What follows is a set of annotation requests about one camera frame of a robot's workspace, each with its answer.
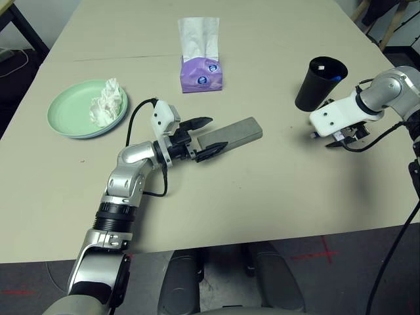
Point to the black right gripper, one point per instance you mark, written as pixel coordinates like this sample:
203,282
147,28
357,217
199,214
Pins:
352,134

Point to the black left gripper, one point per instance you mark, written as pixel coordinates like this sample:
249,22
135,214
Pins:
182,146

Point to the grey glasses case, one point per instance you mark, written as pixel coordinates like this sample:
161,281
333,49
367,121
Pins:
239,131

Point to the white tissue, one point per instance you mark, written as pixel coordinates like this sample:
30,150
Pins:
105,105

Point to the light green plate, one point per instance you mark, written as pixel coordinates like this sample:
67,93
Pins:
69,108

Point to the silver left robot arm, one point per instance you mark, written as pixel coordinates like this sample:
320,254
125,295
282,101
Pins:
134,154

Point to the black plastic cup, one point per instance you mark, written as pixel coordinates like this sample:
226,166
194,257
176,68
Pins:
311,95

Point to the purple tissue pack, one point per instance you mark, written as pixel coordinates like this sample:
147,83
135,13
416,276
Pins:
200,82

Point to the blue marker pen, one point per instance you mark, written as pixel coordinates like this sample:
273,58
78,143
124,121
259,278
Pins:
336,78

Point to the light blue plate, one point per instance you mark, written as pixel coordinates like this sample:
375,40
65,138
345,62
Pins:
88,136

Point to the wooden stool with jacket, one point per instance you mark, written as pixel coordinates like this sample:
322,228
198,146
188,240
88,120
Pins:
374,13

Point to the dark grey left robot leg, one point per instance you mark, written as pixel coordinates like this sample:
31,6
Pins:
180,282

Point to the dark grey robot leg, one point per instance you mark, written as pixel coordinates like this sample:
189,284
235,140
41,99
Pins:
275,279
180,282

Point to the dark grey right robot leg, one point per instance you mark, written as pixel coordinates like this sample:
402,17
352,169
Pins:
275,279

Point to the grey robot torso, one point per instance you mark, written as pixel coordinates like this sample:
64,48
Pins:
246,311

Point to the black framed side table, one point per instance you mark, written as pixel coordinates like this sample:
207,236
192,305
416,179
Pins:
28,28

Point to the grey power strip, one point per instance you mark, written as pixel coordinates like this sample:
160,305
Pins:
6,54

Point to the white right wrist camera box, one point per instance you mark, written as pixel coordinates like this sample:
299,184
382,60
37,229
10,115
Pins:
334,115

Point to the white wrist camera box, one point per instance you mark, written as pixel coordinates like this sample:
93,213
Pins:
334,115
162,115

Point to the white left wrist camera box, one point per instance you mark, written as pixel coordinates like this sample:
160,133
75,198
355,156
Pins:
162,115

